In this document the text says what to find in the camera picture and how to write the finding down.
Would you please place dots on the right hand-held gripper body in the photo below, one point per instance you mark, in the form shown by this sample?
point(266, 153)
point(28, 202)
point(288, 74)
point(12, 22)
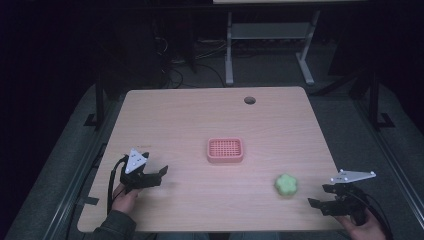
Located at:
point(346, 196)

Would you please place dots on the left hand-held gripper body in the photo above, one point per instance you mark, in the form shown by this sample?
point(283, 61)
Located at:
point(135, 161)

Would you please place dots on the person's right hand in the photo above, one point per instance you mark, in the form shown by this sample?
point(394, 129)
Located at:
point(363, 230)

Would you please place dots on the person's left hand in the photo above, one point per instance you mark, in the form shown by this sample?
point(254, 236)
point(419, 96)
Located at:
point(125, 200)

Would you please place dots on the green flower-shaped soap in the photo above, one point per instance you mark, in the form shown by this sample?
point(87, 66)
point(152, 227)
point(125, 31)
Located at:
point(286, 184)

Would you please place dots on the pink soap dish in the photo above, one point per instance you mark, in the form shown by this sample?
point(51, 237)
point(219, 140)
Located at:
point(225, 150)

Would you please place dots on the black metal stand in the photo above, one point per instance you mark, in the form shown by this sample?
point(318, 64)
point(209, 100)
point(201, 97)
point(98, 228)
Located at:
point(98, 106)
point(375, 103)

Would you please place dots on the white metal desk frame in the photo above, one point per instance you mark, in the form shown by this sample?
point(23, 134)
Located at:
point(266, 31)

